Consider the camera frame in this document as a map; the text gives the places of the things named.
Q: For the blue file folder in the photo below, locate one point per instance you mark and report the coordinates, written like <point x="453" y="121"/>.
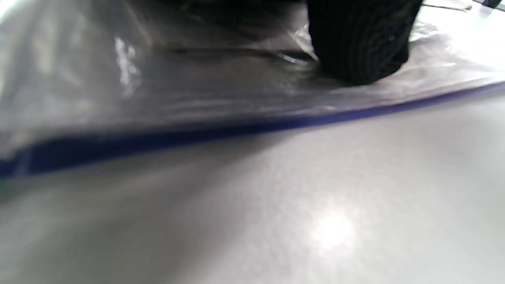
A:
<point x="118" y="146"/>

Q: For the person's left hand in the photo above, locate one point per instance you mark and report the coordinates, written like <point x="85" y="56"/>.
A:
<point x="363" y="39"/>

